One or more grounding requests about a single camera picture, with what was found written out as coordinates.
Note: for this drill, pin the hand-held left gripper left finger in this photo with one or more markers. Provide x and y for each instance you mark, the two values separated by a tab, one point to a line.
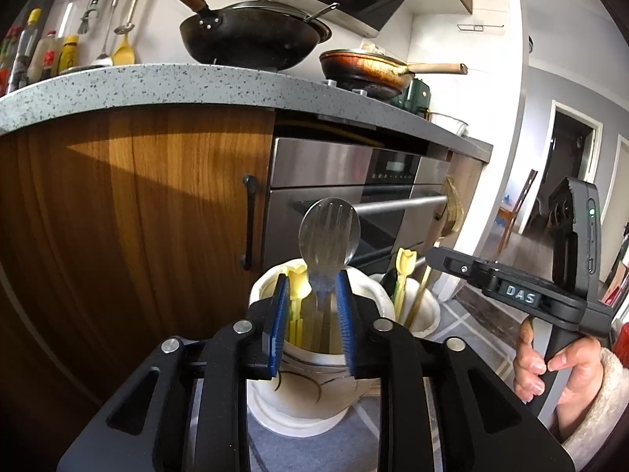
277	319

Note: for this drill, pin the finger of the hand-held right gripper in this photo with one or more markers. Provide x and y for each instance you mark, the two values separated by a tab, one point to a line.
457	265

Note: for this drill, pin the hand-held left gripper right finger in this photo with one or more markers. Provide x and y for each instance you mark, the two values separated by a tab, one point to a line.
346	324

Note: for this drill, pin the gold fork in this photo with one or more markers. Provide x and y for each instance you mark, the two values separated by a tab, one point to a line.
452	206

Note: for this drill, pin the floral ceramic utensil holder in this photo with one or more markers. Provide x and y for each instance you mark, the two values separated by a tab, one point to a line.
304	378

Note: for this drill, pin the silver spoon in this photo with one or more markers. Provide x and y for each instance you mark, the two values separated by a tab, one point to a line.
329	236

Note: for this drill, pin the person's right forearm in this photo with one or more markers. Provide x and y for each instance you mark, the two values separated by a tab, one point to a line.
599	413

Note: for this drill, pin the hanging kitchen utensils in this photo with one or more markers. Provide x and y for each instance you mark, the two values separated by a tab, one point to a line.
123	51

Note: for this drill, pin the person's right hand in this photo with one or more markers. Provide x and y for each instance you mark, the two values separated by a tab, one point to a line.
580	378

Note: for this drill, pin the wooden chair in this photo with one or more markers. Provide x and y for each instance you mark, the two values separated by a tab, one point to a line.
526	191

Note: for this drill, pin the wooden cabinet door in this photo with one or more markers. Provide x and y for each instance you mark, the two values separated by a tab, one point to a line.
172	206
474	177

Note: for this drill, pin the blue plaid cloth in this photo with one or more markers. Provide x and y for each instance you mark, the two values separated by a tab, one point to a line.
344	447

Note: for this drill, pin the stainless steel oven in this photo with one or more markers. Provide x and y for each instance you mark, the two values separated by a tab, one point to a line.
314	167

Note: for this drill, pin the green kitchen appliance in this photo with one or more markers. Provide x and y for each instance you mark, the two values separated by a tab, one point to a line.
417	93

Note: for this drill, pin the copper frying pan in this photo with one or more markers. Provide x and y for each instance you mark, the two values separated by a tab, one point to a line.
363	71

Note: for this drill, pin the grey speckled countertop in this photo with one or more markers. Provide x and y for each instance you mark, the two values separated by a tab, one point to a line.
147	83

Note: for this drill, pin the black wok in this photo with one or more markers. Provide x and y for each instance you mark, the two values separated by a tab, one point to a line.
245	34

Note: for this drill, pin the metal spatula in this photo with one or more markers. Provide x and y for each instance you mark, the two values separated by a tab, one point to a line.
324	10

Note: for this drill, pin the hanging silver ladle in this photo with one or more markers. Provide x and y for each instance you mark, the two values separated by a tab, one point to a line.
101	59

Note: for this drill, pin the hanging metal skimmer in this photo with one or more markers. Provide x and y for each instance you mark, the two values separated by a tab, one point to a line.
125	24

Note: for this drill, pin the yellow squeeze bottle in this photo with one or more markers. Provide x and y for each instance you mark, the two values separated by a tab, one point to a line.
68	54

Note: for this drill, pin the clear bottle red label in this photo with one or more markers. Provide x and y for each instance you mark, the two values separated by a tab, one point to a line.
44	56

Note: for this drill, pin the dark sauce bottle yellow cap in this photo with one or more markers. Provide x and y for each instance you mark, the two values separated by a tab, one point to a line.
24	54

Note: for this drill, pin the red cap sauce bottle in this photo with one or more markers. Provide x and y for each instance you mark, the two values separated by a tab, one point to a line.
5	59

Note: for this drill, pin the wall towel rack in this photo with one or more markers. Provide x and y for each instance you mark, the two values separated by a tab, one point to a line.
481	26

